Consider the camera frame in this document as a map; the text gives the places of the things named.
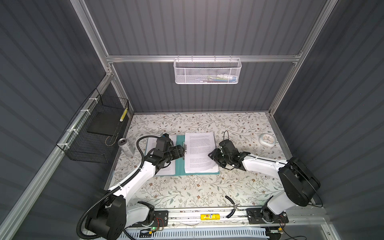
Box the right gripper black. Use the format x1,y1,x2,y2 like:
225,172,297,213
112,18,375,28
207,147,231,167

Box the black pad in basket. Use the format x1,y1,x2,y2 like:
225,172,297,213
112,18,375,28
87,112,121,137

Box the printed paper sheet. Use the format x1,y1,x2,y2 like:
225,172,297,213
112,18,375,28
145,135,177,176
184,132,220,175

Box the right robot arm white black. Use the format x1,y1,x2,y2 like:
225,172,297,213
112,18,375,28
208,139,321,224

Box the silver drink can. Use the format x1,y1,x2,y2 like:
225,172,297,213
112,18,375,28
118,138,135,157

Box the white wire mesh basket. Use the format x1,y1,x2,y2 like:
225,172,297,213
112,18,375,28
173,58,242,85

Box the black wire mesh basket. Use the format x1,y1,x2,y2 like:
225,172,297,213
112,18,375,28
57,90,130,164

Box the yellow marker in black basket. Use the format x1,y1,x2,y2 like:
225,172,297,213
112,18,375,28
120,108,128,122

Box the yellow label on rail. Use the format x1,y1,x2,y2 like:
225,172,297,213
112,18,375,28
201,214,221,221

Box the white perforated cable tray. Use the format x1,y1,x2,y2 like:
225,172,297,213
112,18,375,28
119,227,270,240

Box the pens in white basket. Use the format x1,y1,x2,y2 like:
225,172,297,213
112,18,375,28
198,75,238,84

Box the teal green file folder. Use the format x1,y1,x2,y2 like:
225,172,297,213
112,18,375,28
143,134,206,176

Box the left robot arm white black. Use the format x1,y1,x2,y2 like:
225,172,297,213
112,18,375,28
76,134,185,240

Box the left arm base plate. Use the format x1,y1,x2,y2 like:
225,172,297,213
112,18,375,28
130,210,169,228

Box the black cable loop on rail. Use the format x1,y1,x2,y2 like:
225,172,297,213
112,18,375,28
224,195,237,219

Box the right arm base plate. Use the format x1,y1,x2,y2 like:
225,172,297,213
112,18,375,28
246,208,289,225

